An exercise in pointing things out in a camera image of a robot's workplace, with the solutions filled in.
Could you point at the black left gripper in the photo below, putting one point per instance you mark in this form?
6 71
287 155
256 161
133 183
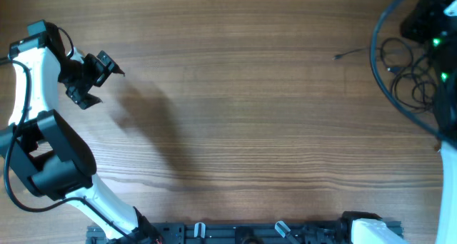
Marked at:
90 78

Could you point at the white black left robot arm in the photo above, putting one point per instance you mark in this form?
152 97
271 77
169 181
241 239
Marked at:
40 147

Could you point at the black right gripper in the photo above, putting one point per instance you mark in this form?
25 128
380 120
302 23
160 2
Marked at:
419 25

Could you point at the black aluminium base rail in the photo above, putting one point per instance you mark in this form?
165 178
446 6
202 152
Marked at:
308 233

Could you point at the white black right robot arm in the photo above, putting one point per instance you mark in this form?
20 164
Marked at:
441 54

